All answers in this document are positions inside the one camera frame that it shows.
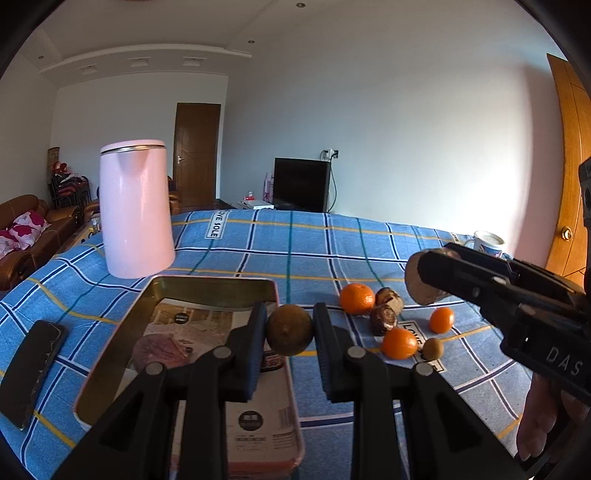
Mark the brown leather armchair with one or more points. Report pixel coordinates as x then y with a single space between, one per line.
91 210

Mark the brown mushroom upper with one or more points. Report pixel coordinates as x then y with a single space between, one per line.
390 296

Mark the round brown fruit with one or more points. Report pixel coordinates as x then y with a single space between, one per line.
290 330

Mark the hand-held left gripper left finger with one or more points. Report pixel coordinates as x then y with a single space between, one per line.
255 355

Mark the black television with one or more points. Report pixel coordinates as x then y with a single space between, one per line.
301 184

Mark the large orange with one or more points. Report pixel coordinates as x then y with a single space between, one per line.
357 299
399 344

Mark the brown leather sofa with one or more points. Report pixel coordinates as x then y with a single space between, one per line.
23 272

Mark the white wall socket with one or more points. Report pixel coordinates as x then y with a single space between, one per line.
331 153

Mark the white patterned cup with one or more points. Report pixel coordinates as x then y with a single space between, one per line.
487 243

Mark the small green-brown kiwi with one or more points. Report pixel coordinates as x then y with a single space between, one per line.
433 349

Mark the small orange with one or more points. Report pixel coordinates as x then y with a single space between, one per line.
442 321

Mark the brown potato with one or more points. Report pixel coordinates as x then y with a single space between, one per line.
417 286

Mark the white pink floral pillow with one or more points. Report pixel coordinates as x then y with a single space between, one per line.
23 230

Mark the white television stand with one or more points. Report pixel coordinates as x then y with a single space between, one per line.
254 206

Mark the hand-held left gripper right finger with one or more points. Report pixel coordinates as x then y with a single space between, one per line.
323 355

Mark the printed paper leaflet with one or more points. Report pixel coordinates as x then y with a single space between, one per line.
189 316

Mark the dark brown room door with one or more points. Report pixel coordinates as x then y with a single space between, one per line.
196 157

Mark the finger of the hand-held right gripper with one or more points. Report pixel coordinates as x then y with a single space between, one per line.
545 284
461 277

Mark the light wooden door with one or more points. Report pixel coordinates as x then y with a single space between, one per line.
568 175

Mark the black smartphone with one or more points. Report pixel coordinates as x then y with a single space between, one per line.
32 369

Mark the stacked dark chairs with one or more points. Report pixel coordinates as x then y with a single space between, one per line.
69 191

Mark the pink paper bag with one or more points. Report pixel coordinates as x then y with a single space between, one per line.
268 187

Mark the brown mushroom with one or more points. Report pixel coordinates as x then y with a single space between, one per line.
383 321
390 296

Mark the pink electric kettle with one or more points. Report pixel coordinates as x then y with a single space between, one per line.
134 221

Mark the brown mushroom lower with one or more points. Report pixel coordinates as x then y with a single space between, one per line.
383 321

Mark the rectangular metal tray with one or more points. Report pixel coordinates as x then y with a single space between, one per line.
198 287

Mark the blue plaid tablecloth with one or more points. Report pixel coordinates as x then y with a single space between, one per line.
286 249

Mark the person's right hand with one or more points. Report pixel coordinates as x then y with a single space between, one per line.
538 415

